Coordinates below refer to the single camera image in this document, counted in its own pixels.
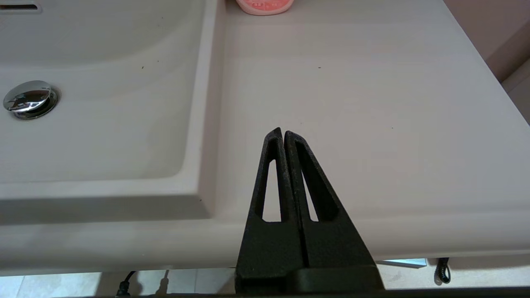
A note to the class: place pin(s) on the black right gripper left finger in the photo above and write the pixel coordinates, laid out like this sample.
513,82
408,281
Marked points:
269,248

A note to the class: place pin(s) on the beige sink basin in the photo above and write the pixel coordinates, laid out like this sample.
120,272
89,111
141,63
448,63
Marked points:
103,124

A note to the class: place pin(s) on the pink hand soap bottle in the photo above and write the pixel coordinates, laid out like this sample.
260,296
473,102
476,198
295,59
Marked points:
265,6

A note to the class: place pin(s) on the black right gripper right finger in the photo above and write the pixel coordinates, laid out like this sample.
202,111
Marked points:
331,244

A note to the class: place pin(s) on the chrome drain stopper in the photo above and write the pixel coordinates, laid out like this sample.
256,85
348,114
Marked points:
30,98

